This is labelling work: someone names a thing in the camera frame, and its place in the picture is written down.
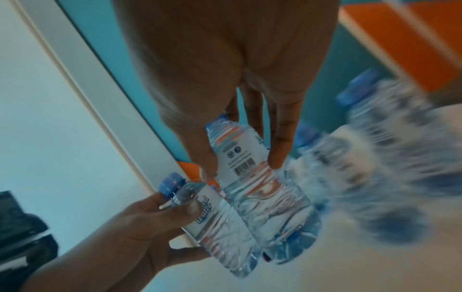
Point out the blurred clear water bottle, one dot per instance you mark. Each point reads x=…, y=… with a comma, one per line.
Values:
x=361, y=185
x=389, y=125

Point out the person's left forearm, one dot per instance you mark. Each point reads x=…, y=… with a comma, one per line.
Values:
x=43, y=281

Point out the orange cabinet panel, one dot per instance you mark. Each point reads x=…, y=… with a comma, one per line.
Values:
x=408, y=37

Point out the person's left hand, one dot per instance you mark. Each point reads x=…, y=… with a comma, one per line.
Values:
x=137, y=242

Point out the black case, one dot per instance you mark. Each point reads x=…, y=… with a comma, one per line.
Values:
x=21, y=236

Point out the person's right hand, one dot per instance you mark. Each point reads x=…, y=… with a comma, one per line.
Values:
x=216, y=57

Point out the clear water bottle barcode label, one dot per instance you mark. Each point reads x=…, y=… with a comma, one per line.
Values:
x=267, y=199

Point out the white door frame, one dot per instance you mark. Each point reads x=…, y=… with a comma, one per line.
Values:
x=90, y=85

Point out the clear water bottle blue cap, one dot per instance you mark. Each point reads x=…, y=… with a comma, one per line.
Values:
x=220, y=233

